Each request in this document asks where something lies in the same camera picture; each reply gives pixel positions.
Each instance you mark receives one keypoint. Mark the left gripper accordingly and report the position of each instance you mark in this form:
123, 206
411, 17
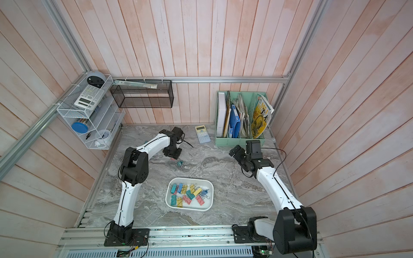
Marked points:
175, 156

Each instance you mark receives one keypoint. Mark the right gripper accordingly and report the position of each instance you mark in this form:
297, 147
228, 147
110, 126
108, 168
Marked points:
239, 155

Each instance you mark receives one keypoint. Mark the teal binder clip lowest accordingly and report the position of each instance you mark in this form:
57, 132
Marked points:
174, 189

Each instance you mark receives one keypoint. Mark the blue binder clip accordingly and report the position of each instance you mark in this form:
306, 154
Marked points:
204, 194
179, 188

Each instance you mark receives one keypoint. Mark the yellow binder clip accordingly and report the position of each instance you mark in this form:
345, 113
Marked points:
197, 191
184, 189
179, 202

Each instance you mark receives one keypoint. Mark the white storage tray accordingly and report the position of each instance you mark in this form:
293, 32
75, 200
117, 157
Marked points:
192, 184

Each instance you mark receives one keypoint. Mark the teal binder clip small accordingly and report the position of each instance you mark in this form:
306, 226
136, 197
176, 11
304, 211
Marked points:
173, 200

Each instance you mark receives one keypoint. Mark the pink binder clip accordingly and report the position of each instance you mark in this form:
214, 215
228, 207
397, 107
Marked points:
186, 199
200, 200

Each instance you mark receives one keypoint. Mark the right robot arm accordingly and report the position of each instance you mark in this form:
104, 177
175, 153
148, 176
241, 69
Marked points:
295, 228

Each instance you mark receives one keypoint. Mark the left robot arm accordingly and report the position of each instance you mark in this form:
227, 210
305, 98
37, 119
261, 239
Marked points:
134, 171

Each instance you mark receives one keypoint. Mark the white binder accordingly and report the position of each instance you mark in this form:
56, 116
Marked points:
221, 113

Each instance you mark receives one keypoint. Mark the blue folder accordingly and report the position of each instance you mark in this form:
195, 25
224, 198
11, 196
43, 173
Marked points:
234, 123

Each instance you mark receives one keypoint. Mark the yellow blue calculator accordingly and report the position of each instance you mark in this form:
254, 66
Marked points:
202, 134

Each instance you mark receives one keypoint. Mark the green file organizer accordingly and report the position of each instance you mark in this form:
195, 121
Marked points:
244, 102

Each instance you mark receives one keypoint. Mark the yellow magazine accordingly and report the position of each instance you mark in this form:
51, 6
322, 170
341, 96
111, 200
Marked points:
261, 116

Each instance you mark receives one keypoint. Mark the white mug on shelf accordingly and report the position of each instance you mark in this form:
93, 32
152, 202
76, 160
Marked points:
103, 137

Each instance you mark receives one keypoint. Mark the ruler on basket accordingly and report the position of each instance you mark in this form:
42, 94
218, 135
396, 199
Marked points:
135, 84

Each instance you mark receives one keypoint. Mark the white calculator on shelf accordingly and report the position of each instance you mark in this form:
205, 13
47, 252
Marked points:
89, 97

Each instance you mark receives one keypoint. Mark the round grey speaker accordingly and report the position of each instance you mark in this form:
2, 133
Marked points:
96, 79

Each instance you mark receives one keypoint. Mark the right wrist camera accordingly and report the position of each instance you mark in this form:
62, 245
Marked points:
253, 147

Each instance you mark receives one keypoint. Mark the black wire basket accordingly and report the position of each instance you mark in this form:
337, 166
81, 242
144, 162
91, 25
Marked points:
134, 97

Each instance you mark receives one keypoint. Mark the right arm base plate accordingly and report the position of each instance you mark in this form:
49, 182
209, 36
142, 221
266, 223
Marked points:
246, 235

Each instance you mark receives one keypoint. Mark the white wire shelf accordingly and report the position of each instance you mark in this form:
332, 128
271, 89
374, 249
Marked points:
106, 116

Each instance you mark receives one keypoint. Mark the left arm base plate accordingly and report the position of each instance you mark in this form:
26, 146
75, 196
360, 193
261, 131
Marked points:
128, 237

